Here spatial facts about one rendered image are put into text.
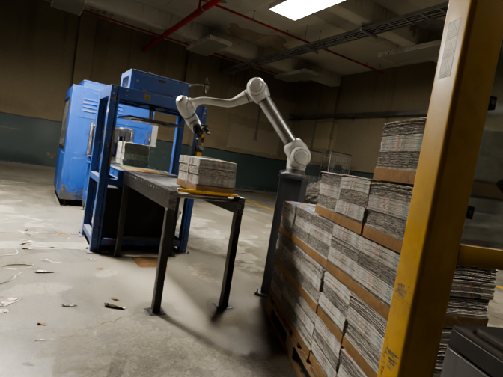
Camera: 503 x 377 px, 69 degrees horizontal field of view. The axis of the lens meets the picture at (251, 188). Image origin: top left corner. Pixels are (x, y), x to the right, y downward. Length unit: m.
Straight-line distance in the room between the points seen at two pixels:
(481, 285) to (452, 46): 0.86
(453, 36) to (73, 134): 5.37
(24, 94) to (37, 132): 0.97
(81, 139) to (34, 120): 5.17
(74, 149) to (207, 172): 3.67
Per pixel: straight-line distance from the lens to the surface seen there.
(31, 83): 11.07
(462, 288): 1.48
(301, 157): 2.70
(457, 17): 1.02
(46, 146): 11.02
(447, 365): 0.93
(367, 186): 1.56
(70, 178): 5.93
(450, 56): 0.99
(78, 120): 5.90
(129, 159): 4.40
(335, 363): 1.73
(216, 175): 2.49
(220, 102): 2.96
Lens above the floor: 1.05
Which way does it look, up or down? 4 degrees down
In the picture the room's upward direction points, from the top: 9 degrees clockwise
